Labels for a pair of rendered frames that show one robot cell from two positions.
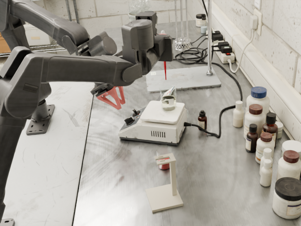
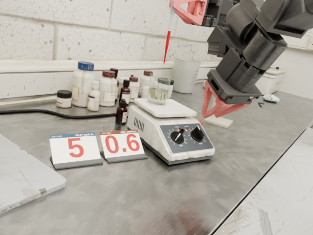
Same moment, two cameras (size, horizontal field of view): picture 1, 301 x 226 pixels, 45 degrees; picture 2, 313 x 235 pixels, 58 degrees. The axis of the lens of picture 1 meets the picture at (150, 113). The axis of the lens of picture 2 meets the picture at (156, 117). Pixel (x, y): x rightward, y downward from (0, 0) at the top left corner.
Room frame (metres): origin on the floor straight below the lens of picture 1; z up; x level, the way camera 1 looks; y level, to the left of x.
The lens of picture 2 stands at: (1.56, 0.33, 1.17)
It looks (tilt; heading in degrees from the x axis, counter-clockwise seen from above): 18 degrees down; 215
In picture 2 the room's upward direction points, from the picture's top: 10 degrees clockwise
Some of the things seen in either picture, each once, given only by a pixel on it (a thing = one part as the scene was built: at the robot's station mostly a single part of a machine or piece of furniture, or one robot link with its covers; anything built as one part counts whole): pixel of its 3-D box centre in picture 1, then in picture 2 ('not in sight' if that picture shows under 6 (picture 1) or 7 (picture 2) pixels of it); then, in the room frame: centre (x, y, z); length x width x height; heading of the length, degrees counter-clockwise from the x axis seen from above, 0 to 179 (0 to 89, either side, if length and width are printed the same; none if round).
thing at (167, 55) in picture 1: (151, 52); (210, 13); (0.91, -0.02, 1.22); 0.10 x 0.07 x 0.07; 69
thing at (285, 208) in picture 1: (288, 197); (164, 87); (0.63, -0.30, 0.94); 0.07 x 0.07 x 0.07
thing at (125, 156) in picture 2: not in sight; (123, 145); (1.15, -0.03, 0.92); 0.09 x 0.06 x 0.04; 159
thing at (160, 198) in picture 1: (162, 179); (222, 103); (0.70, -0.01, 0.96); 0.08 x 0.08 x 0.13; 10
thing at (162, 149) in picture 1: (164, 157); (197, 118); (0.84, -0.03, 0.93); 0.04 x 0.04 x 0.06
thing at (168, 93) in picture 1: (167, 97); (159, 89); (1.02, -0.06, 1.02); 0.06 x 0.05 x 0.08; 45
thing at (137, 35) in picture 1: (131, 49); not in sight; (0.84, 0.03, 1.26); 0.12 x 0.09 x 0.12; 126
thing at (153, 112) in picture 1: (162, 111); (164, 107); (1.01, -0.04, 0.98); 0.12 x 0.12 x 0.01; 69
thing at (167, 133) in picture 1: (156, 122); (167, 127); (1.01, -0.02, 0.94); 0.22 x 0.13 x 0.08; 70
